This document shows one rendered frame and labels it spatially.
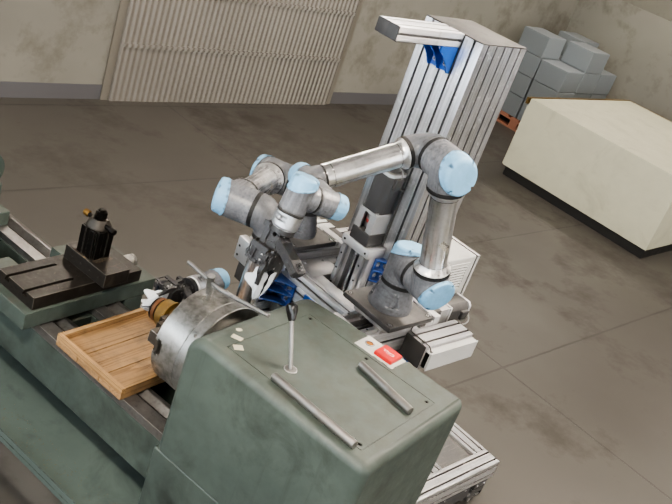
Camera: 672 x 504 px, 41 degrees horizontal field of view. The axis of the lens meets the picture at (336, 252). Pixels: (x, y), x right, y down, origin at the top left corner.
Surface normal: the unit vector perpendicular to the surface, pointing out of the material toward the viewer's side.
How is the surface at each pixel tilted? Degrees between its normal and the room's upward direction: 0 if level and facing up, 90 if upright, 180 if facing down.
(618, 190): 90
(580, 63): 90
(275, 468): 90
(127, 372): 0
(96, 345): 0
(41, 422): 0
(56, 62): 90
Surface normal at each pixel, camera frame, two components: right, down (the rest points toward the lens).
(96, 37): 0.65, 0.52
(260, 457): -0.59, 0.18
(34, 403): 0.31, -0.85
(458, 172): 0.48, 0.41
